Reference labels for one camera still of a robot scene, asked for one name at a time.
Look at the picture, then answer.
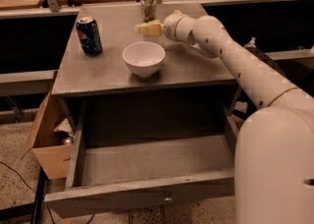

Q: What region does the green 7up soda can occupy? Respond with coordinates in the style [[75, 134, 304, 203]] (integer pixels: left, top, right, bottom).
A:
[[140, 0, 157, 23]]

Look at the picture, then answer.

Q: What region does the cardboard box on floor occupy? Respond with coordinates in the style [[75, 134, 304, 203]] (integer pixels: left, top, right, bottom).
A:
[[21, 87, 73, 179]]

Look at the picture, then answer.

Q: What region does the black office chair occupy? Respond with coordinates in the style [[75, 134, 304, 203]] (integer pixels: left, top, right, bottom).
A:
[[243, 46, 314, 118]]

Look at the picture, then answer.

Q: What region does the open grey top drawer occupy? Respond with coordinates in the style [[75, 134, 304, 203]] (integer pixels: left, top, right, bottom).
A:
[[44, 115, 239, 219]]

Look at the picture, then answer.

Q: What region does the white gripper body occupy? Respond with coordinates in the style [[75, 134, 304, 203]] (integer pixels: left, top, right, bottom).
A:
[[163, 10, 195, 44]]

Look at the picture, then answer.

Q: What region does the can inside cardboard box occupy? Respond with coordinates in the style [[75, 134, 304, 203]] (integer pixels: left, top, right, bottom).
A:
[[62, 138, 74, 145]]

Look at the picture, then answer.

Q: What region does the white ceramic bowl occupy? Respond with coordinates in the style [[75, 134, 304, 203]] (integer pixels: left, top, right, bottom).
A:
[[123, 41, 166, 78]]

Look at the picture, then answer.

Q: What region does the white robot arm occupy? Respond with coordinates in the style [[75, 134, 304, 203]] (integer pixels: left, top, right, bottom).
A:
[[135, 11, 314, 224]]

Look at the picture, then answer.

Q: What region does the grey cabinet with top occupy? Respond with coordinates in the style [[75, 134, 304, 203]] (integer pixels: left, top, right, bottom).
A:
[[53, 5, 236, 141]]

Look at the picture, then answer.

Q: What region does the blue Pepsi can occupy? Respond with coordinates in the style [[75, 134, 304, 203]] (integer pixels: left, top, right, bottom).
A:
[[76, 17, 102, 56]]

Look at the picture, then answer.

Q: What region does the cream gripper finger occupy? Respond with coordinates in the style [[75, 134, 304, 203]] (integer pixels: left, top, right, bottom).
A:
[[135, 20, 164, 36]]

